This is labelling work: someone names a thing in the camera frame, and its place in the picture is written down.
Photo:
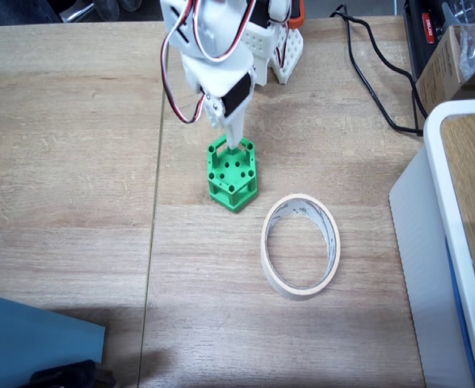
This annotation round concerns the orange and black table clamp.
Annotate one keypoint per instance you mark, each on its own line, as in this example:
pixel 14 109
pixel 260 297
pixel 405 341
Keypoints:
pixel 296 23

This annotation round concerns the black bulky item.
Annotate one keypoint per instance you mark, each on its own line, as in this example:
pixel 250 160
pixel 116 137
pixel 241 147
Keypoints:
pixel 68 376

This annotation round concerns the black mesh office chair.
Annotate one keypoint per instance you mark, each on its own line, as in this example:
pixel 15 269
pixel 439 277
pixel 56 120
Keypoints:
pixel 78 14

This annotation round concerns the black power supply box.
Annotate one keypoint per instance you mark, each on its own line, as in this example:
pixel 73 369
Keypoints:
pixel 417 40

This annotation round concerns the green hexagonal printed component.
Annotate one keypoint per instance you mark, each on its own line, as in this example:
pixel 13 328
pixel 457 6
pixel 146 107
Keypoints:
pixel 231 198

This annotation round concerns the beige masking tape roll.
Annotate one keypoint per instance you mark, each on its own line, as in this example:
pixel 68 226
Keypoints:
pixel 294 295

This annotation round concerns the blue sheet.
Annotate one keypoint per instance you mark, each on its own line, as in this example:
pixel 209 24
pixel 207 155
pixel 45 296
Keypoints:
pixel 27 343

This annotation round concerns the brown cardboard box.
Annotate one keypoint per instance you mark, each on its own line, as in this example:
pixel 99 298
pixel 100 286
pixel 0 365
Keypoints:
pixel 435 81

